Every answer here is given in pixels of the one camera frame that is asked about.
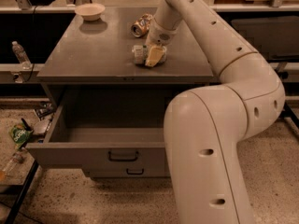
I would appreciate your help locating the plastic bottle on floor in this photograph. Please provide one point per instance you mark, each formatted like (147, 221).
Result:
(11, 170)

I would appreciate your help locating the grey open top drawer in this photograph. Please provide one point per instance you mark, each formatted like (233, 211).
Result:
(90, 121)

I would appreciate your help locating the white bowl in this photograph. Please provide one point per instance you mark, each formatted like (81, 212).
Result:
(90, 12)

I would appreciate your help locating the black lower drawer handle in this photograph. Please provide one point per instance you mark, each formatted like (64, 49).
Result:
(135, 172)

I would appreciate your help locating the brown crushed soda can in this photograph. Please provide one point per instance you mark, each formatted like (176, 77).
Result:
(141, 26)

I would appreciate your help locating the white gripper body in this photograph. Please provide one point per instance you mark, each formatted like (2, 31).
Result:
(158, 35)

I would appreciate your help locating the grey metal cabinet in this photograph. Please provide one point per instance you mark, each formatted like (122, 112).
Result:
(94, 60)

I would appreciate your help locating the grey lower drawer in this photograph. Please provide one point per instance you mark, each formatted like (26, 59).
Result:
(121, 173)

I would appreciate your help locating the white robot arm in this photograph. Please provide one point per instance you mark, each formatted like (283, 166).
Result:
(203, 126)

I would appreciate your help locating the silver green 7up can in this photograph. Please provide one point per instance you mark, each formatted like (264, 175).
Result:
(140, 53)

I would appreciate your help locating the dark snack packet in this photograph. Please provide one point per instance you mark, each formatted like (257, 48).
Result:
(44, 110)

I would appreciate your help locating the black frame leg left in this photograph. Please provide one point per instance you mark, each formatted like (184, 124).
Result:
(21, 195)

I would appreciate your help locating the black drawer handle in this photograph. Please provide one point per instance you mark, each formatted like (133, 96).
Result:
(135, 172)
(122, 157)

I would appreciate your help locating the green chip bag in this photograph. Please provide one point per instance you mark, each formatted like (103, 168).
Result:
(20, 135)

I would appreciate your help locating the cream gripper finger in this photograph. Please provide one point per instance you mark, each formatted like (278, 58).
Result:
(156, 54)

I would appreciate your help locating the clear plastic water bottle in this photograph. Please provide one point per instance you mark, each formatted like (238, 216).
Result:
(21, 55)

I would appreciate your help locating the black top drawer handle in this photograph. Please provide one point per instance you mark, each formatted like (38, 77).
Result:
(122, 157)

